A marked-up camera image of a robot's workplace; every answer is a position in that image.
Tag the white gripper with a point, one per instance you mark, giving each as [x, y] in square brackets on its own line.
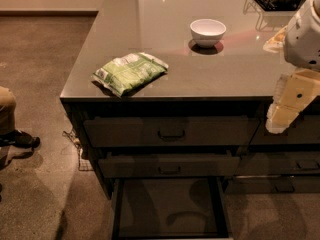
[304, 39]

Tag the green jalapeno chip bag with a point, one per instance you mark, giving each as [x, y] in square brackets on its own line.
[125, 74]

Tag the dark top right drawer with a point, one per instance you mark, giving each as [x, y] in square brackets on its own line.
[304, 130]

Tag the dark middle right drawer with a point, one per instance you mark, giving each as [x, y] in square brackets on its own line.
[279, 163]

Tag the dark bottom right drawer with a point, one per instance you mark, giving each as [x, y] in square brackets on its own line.
[273, 185]

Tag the dark top left drawer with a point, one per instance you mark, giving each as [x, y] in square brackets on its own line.
[170, 131]

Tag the dark middle left drawer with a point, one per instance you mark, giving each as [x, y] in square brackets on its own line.
[168, 165]

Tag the open dark bottom drawer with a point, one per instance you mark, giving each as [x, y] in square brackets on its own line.
[169, 209]

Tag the white ceramic bowl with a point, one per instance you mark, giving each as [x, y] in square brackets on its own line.
[207, 32]

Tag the black shoe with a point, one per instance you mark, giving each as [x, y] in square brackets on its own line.
[19, 139]

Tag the tan trouser leg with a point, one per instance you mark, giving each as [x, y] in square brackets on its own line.
[7, 111]

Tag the wire rack on floor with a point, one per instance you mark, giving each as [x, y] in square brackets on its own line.
[83, 162]

